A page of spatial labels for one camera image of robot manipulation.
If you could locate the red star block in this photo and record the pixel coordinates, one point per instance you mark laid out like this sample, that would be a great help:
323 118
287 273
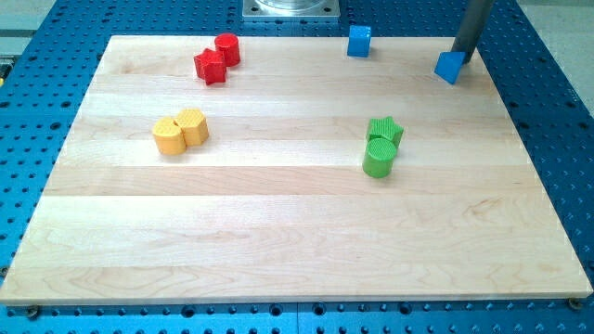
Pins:
211 66

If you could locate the blue cube block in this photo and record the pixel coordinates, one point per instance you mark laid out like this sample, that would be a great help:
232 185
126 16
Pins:
359 41

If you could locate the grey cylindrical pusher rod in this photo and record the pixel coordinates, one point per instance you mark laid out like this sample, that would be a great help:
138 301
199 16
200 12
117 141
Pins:
471 27

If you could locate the blue triangle block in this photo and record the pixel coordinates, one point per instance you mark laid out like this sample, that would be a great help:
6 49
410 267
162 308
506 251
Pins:
448 65

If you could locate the wooden board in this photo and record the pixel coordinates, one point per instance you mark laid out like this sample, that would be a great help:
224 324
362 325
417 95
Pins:
275 206

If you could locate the red cylinder block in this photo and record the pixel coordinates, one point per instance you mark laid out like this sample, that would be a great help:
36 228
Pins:
228 44

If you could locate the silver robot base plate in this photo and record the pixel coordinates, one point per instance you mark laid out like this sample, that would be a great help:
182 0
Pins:
264 9

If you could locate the yellow cylinder block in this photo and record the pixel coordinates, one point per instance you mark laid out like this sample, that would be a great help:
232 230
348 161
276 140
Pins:
168 137

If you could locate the green cylinder block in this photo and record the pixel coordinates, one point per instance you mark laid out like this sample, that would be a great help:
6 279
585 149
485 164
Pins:
379 157

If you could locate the yellow hexagon block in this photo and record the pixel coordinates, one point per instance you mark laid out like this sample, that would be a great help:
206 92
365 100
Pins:
194 127

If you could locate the green star block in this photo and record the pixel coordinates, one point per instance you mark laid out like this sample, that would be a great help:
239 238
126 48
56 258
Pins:
385 128

